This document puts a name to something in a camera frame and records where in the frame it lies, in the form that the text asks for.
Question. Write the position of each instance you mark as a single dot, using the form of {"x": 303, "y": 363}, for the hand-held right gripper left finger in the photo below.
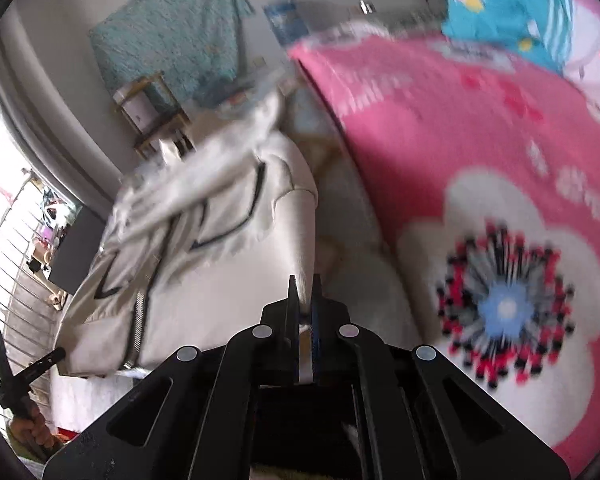
{"x": 285, "y": 330}

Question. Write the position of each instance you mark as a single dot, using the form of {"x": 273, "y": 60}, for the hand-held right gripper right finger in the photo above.
{"x": 316, "y": 340}

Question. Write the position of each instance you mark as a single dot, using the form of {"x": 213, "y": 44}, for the cream zip jacket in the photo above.
{"x": 220, "y": 285}

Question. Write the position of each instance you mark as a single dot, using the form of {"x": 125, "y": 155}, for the person's left hand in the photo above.
{"x": 25, "y": 430}

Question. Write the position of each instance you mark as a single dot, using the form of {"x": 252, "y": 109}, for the small beige object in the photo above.
{"x": 58, "y": 301}

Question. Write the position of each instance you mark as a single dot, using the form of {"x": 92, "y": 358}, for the fruit printed tablecloth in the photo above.
{"x": 345, "y": 240}

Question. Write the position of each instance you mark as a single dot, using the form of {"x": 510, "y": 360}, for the dark grey cabinet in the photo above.
{"x": 75, "y": 255}

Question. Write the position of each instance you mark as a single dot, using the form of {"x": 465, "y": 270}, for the white plastic bag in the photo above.
{"x": 51, "y": 212}

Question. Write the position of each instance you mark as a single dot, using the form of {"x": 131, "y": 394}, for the pink flower blanket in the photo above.
{"x": 430, "y": 160}

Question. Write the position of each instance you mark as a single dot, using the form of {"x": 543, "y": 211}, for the grey curtain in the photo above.
{"x": 45, "y": 125}

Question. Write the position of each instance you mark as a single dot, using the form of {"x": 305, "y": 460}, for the wooden chair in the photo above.
{"x": 160, "y": 125}

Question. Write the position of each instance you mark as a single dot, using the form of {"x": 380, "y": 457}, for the blue water jug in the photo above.
{"x": 285, "y": 20}

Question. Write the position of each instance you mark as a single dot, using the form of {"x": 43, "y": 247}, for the teal cartoon print cloth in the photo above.
{"x": 495, "y": 5}

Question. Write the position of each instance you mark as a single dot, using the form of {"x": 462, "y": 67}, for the teal floral wall cloth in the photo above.
{"x": 170, "y": 25}

